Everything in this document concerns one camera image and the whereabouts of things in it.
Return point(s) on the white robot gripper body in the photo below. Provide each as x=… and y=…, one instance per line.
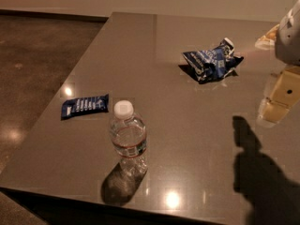
x=289, y=37

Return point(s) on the crumpled blue chip bag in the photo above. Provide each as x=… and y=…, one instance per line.
x=214, y=65

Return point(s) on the clear plastic water bottle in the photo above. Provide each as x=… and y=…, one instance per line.
x=129, y=137

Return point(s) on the small blue snack packet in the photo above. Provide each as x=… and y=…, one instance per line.
x=84, y=105

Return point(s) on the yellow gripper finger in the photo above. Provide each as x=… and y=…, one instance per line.
x=281, y=93
x=268, y=40

